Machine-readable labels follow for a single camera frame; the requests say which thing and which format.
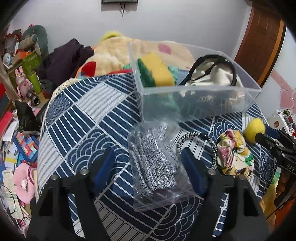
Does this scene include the green cardboard box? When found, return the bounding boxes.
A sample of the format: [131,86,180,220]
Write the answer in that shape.
[8,51,42,80]

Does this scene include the floral scrunchie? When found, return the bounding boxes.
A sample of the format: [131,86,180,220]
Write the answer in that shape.
[217,129,255,180]

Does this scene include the blue patterned cloth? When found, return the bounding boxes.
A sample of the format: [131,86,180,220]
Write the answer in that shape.
[37,73,278,241]

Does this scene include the clear plastic box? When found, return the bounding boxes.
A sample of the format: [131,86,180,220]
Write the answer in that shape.
[128,41,262,124]

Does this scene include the white cloth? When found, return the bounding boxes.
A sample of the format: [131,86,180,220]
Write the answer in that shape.
[180,59,244,98]

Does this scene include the person's right hand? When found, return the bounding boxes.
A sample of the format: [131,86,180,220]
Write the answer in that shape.
[276,170,295,210]

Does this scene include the black headband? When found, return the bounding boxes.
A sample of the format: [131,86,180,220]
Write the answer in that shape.
[185,54,238,87]

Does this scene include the pile of papers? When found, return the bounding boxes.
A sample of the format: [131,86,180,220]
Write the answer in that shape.
[0,118,31,223]

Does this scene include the yellow pom-pom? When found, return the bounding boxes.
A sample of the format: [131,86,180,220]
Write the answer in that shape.
[242,118,266,143]

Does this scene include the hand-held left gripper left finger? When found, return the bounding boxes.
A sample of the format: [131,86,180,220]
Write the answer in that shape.
[25,147,116,241]

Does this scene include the beige plush blanket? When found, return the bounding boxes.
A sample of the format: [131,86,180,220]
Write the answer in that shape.
[76,37,197,77]

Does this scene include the bagged black-white speckled cloth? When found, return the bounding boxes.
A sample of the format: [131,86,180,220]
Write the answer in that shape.
[128,120,197,212]

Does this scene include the green bottle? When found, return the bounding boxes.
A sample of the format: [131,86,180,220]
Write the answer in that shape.
[29,74,42,93]

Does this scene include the dark purple clothes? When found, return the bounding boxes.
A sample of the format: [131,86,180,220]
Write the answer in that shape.
[37,38,95,82]

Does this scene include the grey plush toy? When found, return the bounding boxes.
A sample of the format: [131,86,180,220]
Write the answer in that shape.
[18,24,49,57]

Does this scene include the brown wooden door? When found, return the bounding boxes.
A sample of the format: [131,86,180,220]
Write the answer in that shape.
[234,6,287,87]

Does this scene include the black plastic bag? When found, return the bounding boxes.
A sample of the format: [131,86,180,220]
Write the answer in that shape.
[15,100,42,133]

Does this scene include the colourful striped box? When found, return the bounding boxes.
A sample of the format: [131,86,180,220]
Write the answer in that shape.
[13,134,40,163]

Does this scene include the black-white striped hair tie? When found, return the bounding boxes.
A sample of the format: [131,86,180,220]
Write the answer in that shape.
[176,131,218,169]

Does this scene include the white case with stickers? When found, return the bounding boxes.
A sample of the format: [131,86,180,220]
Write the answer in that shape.
[268,109,296,137]

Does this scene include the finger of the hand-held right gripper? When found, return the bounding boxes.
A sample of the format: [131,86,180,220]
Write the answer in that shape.
[264,125,296,144]
[254,133,292,161]

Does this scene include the pink rabbit figurine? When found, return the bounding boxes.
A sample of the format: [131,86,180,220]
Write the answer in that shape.
[15,66,34,100]

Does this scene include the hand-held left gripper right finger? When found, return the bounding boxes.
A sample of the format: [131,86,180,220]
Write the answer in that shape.
[181,148,271,241]

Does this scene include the yellow green sponge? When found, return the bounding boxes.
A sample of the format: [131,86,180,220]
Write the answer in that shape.
[137,53,175,88]

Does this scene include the pink plush toy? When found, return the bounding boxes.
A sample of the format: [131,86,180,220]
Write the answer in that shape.
[12,162,39,202]

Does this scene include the teal cloth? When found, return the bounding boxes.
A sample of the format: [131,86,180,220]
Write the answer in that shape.
[162,65,186,110]

